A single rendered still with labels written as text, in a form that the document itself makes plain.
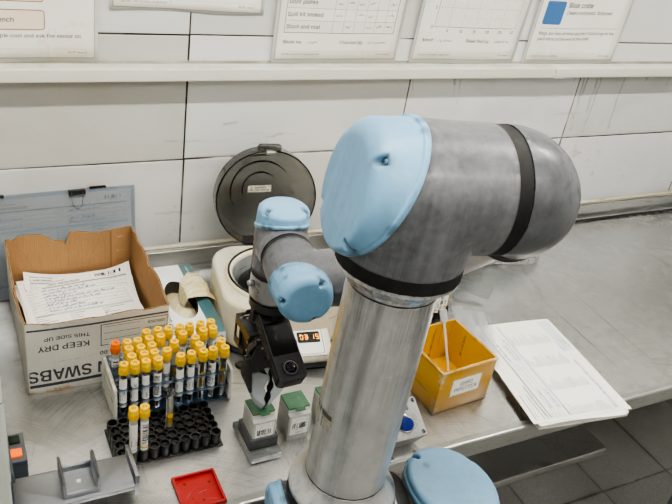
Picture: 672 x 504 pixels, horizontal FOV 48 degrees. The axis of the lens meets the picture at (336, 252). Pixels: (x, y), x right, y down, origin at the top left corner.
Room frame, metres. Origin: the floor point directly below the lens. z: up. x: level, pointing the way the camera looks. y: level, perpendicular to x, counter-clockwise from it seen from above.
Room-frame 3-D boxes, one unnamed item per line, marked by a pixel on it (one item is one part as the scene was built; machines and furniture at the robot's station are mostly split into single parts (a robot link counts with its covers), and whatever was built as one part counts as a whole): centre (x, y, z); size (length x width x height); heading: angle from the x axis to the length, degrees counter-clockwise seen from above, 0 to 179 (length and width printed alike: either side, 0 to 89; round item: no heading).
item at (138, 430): (0.90, 0.23, 0.93); 0.17 x 0.09 x 0.11; 121
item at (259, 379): (0.93, 0.10, 1.00); 0.06 x 0.03 x 0.09; 31
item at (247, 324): (0.94, 0.09, 1.11); 0.09 x 0.08 x 0.12; 31
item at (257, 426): (0.93, 0.08, 0.92); 0.05 x 0.04 x 0.06; 31
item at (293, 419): (0.97, 0.02, 0.91); 0.05 x 0.04 x 0.07; 31
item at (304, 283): (0.85, 0.03, 1.27); 0.11 x 0.11 x 0.08; 21
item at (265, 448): (0.93, 0.08, 0.89); 0.09 x 0.05 x 0.04; 31
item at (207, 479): (0.81, 0.15, 0.88); 0.07 x 0.07 x 0.01; 31
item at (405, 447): (1.00, -0.14, 0.92); 0.13 x 0.07 x 0.08; 31
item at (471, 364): (1.16, -0.24, 0.93); 0.13 x 0.13 x 0.10; 36
